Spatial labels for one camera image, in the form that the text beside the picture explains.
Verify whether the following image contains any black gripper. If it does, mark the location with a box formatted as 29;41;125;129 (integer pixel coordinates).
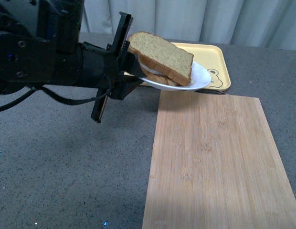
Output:
91;12;146;123

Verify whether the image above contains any fried egg toy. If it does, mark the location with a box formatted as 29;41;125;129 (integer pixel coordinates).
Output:
139;63;167;76

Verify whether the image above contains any white round plate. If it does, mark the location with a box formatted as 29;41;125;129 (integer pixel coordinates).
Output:
140;62;211;91

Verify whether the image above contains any yellow bear tray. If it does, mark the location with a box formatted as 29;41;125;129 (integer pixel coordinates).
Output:
124;42;232;92

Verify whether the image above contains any bamboo cutting board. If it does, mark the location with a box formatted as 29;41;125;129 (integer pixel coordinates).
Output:
142;91;296;229

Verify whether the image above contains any grey curtain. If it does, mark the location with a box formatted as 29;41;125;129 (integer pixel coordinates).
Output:
81;0;296;50

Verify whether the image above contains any black cable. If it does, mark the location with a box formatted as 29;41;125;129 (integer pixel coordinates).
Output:
0;76;114;113

